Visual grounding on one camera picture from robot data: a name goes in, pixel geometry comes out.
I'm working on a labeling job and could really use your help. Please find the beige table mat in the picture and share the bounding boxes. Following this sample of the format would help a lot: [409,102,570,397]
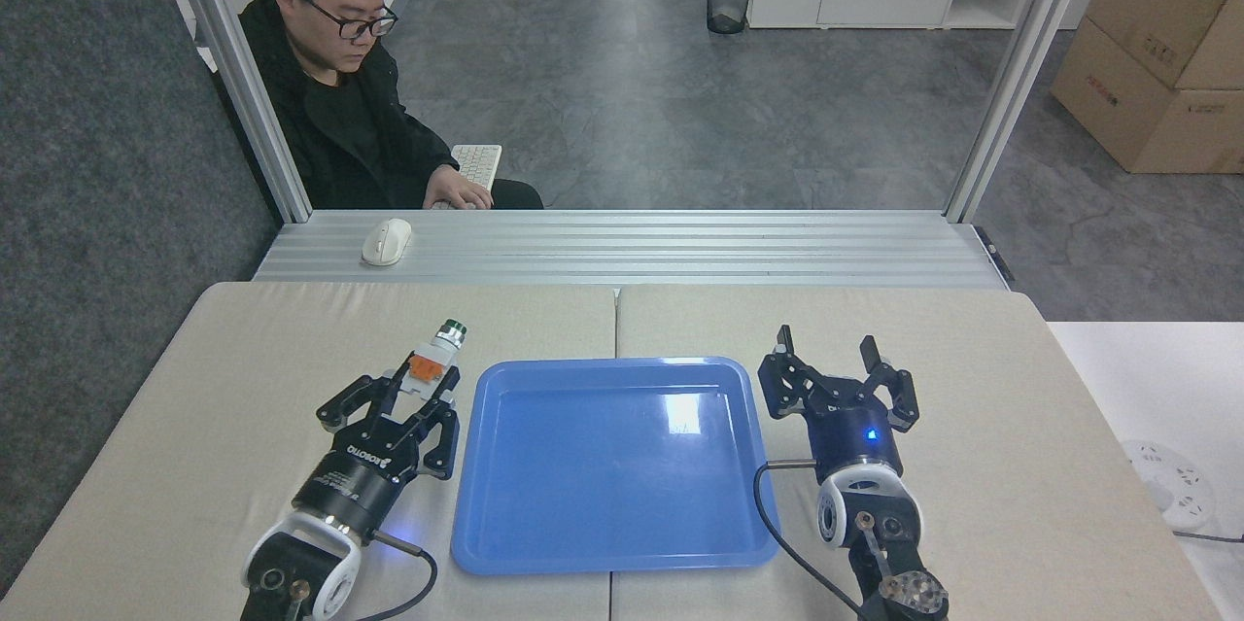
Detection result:
[0,282,619,621]

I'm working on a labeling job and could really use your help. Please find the person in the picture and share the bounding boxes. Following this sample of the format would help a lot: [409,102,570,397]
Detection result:
[238,0,543,211]

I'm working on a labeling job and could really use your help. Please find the blue plastic tray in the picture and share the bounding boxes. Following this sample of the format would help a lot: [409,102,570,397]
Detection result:
[450,357,781,575]

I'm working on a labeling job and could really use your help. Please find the white computer mouse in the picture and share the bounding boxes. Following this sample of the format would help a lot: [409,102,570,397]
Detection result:
[362,218,413,267]

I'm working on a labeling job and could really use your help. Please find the white round power strip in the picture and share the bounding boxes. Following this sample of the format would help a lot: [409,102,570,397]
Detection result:
[1118,439,1218,533]

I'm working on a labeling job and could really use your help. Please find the silver aluminium post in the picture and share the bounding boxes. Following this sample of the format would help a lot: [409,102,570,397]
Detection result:
[155,0,313,224]
[944,0,1109,224]

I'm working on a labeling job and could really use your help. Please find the white keyboard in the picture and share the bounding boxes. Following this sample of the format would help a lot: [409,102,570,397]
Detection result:
[432,144,503,210]

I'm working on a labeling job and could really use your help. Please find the person's right hand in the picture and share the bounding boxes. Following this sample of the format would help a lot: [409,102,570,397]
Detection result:
[424,164,495,211]

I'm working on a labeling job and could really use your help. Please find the white side table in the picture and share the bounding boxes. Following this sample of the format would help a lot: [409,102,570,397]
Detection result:
[1045,321,1244,621]

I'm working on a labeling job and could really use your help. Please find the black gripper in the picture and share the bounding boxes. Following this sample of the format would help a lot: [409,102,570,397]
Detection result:
[292,368,462,538]
[758,325,921,482]

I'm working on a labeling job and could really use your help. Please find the black platform bracket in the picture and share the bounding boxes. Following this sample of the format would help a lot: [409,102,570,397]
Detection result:
[974,225,1016,285]

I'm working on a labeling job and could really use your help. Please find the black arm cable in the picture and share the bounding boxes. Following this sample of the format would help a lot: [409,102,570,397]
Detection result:
[753,458,868,618]
[355,529,440,621]

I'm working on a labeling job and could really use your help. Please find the ribbed aluminium platform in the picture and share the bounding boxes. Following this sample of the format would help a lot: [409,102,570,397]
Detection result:
[253,210,1008,291]

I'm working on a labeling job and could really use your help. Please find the large cardboard box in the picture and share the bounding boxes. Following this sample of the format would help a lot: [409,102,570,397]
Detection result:
[1051,17,1244,175]

